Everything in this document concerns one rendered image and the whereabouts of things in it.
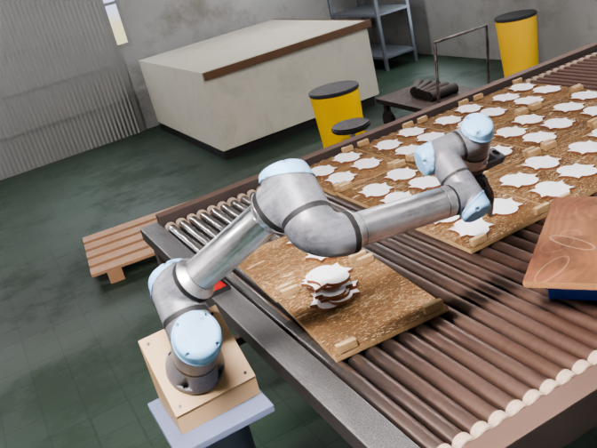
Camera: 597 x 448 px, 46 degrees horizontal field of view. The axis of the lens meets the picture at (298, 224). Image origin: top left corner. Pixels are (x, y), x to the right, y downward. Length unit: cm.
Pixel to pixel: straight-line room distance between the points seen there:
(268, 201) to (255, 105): 559
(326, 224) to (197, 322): 41
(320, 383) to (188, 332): 37
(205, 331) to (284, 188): 40
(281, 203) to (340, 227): 14
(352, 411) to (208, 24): 824
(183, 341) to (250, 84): 554
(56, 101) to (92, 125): 52
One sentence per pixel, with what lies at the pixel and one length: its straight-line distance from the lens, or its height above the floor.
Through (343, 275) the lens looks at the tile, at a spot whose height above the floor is 102.
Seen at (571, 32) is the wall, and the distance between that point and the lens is 786.
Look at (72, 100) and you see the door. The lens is 916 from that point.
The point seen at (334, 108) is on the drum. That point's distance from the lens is 576.
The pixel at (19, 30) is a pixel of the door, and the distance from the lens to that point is 904.
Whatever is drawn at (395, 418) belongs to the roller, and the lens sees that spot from 165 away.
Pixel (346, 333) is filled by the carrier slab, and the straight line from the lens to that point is 193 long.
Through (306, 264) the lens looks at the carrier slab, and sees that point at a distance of 234.
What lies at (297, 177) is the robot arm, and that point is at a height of 148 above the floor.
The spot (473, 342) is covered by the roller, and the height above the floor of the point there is 92.
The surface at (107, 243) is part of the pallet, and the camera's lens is 554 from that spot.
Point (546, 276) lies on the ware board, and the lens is 185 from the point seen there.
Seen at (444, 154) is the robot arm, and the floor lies 140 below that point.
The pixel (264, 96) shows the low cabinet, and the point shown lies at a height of 49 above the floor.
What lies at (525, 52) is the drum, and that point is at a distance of 755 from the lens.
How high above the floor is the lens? 196
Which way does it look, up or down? 23 degrees down
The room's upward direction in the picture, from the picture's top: 14 degrees counter-clockwise
